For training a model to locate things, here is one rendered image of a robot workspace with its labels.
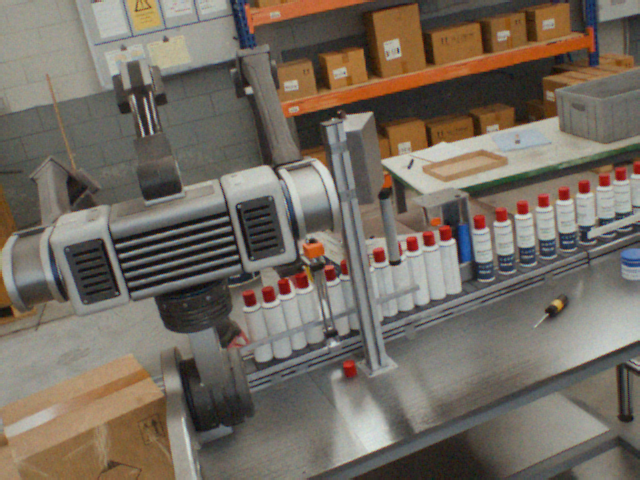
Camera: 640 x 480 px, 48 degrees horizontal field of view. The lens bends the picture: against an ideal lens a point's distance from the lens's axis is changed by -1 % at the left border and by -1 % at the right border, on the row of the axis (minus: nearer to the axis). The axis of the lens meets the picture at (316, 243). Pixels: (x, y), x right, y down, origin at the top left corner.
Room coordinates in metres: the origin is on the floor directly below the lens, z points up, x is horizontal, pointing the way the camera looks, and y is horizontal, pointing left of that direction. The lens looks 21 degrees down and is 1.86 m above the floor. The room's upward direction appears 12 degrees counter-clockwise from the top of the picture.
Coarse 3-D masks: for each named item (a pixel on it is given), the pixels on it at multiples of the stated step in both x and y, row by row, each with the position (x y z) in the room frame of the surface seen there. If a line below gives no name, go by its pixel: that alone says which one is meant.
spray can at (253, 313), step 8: (248, 296) 1.74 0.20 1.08; (248, 304) 1.74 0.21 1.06; (256, 304) 1.75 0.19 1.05; (248, 312) 1.73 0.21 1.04; (256, 312) 1.73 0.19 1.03; (248, 320) 1.73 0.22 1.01; (256, 320) 1.73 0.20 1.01; (264, 320) 1.75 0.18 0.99; (248, 328) 1.74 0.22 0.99; (256, 328) 1.73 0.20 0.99; (264, 328) 1.74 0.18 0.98; (256, 336) 1.73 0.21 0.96; (264, 336) 1.74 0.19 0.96; (256, 352) 1.74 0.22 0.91; (264, 352) 1.73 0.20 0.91; (272, 352) 1.76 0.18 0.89; (256, 360) 1.74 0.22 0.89; (264, 360) 1.73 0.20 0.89
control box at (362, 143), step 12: (348, 120) 1.78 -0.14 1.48; (360, 120) 1.75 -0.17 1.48; (372, 120) 1.80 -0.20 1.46; (348, 132) 1.67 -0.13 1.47; (360, 132) 1.67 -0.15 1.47; (372, 132) 1.77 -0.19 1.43; (348, 144) 1.68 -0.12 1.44; (360, 144) 1.67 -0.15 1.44; (372, 144) 1.75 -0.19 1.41; (360, 156) 1.67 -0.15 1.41; (372, 156) 1.73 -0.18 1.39; (360, 168) 1.67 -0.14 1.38; (372, 168) 1.71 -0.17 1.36; (360, 180) 1.67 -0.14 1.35; (372, 180) 1.68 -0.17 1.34; (384, 180) 1.81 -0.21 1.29; (360, 192) 1.67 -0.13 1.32; (372, 192) 1.67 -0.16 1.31; (360, 204) 1.68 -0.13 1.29
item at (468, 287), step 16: (560, 256) 2.00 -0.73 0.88; (496, 272) 1.98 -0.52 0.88; (528, 272) 1.95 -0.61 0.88; (464, 288) 1.92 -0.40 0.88; (480, 288) 1.90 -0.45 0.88; (432, 304) 1.87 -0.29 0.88; (384, 320) 1.83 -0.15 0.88; (352, 336) 1.78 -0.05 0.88; (304, 352) 1.74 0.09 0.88; (256, 368) 1.71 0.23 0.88
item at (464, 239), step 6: (462, 222) 1.98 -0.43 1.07; (462, 228) 1.97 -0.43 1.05; (468, 228) 1.98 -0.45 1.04; (462, 234) 1.97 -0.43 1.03; (468, 234) 1.98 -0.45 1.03; (462, 240) 1.97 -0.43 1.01; (468, 240) 1.97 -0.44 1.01; (462, 246) 1.98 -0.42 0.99; (468, 246) 1.97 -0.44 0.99; (462, 252) 1.98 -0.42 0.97; (468, 252) 1.97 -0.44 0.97; (462, 258) 1.98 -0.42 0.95; (468, 258) 1.97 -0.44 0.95
